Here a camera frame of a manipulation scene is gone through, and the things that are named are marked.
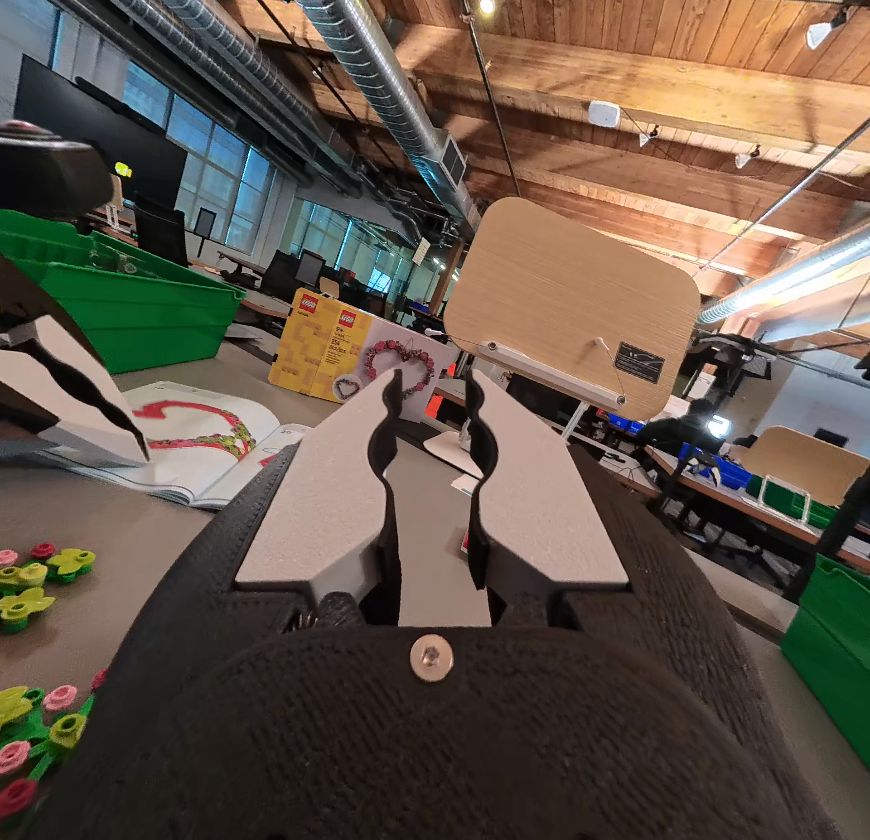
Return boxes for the open lego instruction booklet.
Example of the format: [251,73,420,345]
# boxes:
[64,381,314,511]

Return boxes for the dark ribbed ventilation duct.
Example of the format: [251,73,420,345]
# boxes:
[68,0,364,198]

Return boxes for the large black wall screen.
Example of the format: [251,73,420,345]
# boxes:
[14,55,189,206]

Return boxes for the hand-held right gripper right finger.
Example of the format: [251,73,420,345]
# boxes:
[464,370,630,602]

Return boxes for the lego flower pieces cluster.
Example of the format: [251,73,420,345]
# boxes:
[0,543,97,634]
[0,669,110,824]

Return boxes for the black office chair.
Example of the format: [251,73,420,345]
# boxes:
[132,198,189,267]

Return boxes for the bright silver ventilation duct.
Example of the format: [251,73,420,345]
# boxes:
[696,232,870,326]

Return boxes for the green plastic bin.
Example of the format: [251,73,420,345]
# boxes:
[780,553,870,753]
[0,208,246,375]

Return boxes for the yellow lego set box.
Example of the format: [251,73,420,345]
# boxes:
[268,288,458,423]

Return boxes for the blue storage bins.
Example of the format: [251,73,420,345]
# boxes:
[680,456,753,492]

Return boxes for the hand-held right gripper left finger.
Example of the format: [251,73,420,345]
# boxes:
[234,367,403,603]

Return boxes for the large silver ventilation duct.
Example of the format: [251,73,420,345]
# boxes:
[272,0,480,226]

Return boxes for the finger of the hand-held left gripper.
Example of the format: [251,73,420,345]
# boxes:
[0,254,149,460]
[0,347,150,468]

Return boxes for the black stand pole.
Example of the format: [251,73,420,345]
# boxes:
[788,469,870,604]

